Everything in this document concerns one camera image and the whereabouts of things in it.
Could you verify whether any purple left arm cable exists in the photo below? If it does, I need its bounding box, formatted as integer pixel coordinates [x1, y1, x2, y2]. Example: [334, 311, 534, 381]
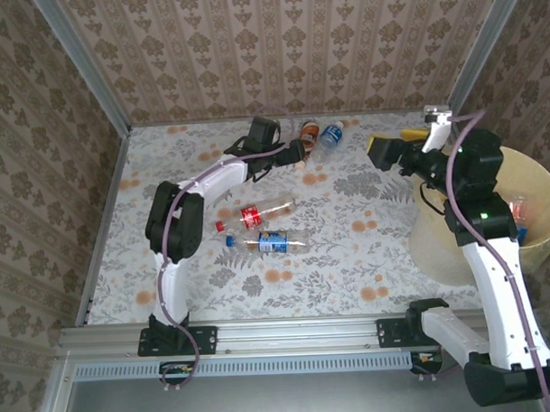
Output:
[150, 104, 310, 394]

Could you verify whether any slotted grey cable duct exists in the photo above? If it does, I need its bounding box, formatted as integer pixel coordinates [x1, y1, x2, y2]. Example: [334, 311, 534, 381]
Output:
[74, 351, 413, 381]

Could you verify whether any black connector box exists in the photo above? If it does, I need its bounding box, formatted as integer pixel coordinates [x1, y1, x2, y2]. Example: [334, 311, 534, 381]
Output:
[158, 360, 195, 387]
[408, 349, 444, 377]

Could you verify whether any clear bottle blue yellow label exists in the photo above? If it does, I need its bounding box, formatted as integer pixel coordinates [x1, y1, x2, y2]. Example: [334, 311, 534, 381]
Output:
[224, 229, 314, 258]

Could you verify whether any grey metal panel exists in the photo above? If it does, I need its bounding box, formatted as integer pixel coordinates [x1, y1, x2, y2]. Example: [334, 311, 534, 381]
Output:
[59, 363, 550, 412]

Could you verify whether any aluminium frame post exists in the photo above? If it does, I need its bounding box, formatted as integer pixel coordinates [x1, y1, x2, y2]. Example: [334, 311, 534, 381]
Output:
[439, 0, 535, 120]
[30, 0, 134, 138]

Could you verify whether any floral tablecloth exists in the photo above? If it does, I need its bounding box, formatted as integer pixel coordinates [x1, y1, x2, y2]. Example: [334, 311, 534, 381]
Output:
[79, 109, 483, 326]

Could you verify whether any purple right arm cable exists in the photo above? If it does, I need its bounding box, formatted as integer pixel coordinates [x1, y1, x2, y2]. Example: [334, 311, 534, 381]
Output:
[442, 108, 550, 412]

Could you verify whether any clear bottle orange label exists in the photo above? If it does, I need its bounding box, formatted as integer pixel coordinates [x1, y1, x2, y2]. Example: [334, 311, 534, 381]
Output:
[297, 118, 322, 170]

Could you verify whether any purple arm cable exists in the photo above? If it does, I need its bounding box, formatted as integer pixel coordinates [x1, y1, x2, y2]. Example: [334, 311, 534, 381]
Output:
[442, 108, 550, 412]
[150, 104, 310, 394]

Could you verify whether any clear bottle red label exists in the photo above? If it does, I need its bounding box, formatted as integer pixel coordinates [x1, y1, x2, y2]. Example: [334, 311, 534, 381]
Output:
[213, 193, 300, 234]

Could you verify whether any clear bottle purple label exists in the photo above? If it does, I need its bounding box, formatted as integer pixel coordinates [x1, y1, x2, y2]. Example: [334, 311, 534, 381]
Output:
[504, 194, 536, 224]

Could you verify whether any clear bottle blue white label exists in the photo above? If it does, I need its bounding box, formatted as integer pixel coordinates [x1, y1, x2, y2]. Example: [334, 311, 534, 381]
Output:
[315, 118, 349, 163]

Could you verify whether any cream round bin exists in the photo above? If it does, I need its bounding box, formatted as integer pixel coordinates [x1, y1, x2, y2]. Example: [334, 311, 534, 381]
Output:
[406, 144, 550, 289]

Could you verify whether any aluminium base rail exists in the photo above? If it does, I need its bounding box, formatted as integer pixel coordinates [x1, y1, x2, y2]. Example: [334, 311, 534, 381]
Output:
[57, 311, 489, 359]

